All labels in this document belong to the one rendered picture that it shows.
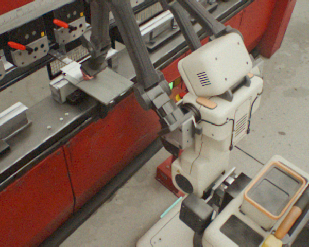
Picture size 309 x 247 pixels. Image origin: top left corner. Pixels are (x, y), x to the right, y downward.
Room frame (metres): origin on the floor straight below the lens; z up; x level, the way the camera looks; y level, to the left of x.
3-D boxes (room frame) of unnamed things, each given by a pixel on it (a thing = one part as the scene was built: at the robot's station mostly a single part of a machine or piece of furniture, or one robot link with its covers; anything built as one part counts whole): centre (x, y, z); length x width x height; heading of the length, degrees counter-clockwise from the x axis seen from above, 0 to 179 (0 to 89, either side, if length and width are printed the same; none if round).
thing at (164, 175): (1.40, -0.17, 0.06); 0.25 x 0.20 x 0.12; 49
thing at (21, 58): (1.12, 0.52, 1.26); 0.15 x 0.09 x 0.17; 144
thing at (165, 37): (1.76, -0.01, 0.89); 0.30 x 0.05 x 0.03; 144
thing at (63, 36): (1.28, 0.40, 1.26); 0.15 x 0.09 x 0.17; 144
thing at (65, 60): (1.40, 0.52, 1.01); 0.26 x 0.12 x 0.05; 54
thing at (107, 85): (1.22, 0.27, 1.00); 0.26 x 0.18 x 0.01; 54
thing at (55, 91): (1.35, 0.36, 0.92); 0.39 x 0.06 x 0.10; 144
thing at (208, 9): (2.08, -0.24, 0.89); 0.30 x 0.05 x 0.03; 144
